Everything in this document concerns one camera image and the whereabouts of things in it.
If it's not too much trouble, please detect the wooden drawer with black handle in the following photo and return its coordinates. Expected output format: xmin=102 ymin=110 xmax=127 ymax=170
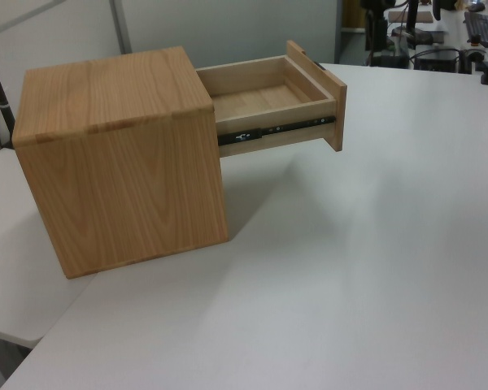
xmin=194 ymin=39 xmax=347 ymax=158

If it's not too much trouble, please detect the wooden two-drawer cabinet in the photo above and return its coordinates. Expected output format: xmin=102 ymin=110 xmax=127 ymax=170
xmin=13 ymin=45 xmax=229 ymax=280

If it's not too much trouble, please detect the black desktop computer box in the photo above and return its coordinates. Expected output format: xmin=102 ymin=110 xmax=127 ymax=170
xmin=413 ymin=48 xmax=461 ymax=72

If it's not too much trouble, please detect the black monitor stand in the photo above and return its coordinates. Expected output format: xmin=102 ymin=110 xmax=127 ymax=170
xmin=391 ymin=0 xmax=434 ymax=46

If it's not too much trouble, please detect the brown wooden board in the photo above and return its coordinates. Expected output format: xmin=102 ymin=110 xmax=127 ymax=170
xmin=388 ymin=11 xmax=434 ymax=24

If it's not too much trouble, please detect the black computer keyboard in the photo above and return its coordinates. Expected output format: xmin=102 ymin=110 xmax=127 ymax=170
xmin=463 ymin=11 xmax=488 ymax=47

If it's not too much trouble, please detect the black drawer slide rail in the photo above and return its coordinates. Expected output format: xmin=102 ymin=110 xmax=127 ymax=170
xmin=217 ymin=115 xmax=337 ymax=146

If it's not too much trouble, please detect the black camera tripod stand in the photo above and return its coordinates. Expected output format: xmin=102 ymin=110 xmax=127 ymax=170
xmin=359 ymin=0 xmax=392 ymax=67

